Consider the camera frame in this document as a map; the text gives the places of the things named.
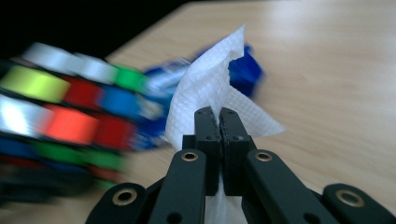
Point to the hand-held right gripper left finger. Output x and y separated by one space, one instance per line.
211 161

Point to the blue wet wipes pack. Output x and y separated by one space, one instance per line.
246 74

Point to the multicoloured puzzle cube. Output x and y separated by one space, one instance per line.
71 121

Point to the white wet wipe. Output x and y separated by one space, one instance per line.
205 90

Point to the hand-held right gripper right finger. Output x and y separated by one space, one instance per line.
235 168

